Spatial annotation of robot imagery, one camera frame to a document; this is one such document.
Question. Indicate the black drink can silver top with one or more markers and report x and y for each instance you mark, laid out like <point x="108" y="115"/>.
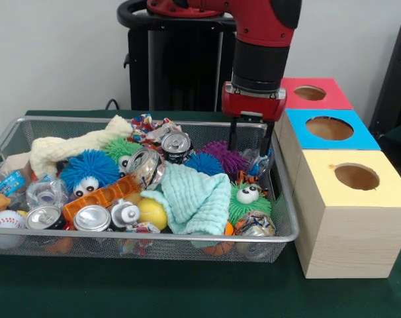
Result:
<point x="175" y="142"/>

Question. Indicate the green spiky toy with eyes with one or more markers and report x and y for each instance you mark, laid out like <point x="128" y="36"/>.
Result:
<point x="243" y="208"/>

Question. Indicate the cream knit cloth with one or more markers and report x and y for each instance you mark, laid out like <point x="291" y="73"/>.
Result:
<point x="81" y="139"/>

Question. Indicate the orange plastic tray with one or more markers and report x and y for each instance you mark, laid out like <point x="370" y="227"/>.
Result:
<point x="114" y="192"/>

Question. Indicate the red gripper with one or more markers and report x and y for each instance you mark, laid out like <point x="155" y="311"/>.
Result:
<point x="250" y="104"/>

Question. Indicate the yellow ball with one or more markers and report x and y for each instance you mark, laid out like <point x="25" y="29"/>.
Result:
<point x="151" y="212"/>

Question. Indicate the dark green table cloth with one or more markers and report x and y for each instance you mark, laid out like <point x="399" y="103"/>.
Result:
<point x="187" y="291"/>

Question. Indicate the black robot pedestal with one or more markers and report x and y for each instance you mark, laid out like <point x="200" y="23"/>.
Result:
<point x="180" y="66"/>

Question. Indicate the blue spiky toy with eyes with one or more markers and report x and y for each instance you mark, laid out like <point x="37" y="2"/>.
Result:
<point x="88" y="165"/>

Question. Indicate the crushed clear bottle blue label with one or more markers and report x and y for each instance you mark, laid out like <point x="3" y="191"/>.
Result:
<point x="255" y="165"/>

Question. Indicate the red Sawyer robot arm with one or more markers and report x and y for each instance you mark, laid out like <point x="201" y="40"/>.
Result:
<point x="260" y="59"/>

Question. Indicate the black upright panel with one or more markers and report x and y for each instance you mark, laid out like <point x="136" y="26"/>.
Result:
<point x="395" y="83"/>

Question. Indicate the mint green cloth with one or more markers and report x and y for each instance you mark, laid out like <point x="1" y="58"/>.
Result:
<point x="194" y="198"/>

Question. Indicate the purple spiky ball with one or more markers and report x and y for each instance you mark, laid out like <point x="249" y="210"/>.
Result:
<point x="220" y="159"/>

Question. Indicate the white baseball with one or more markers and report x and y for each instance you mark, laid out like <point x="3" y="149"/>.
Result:
<point x="7" y="220"/>

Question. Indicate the crushed silver can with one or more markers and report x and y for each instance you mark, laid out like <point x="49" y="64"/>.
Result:
<point x="147" y="169"/>

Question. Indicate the wooden box with three holes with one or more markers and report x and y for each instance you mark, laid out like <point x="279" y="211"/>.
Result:
<point x="352" y="238"/>

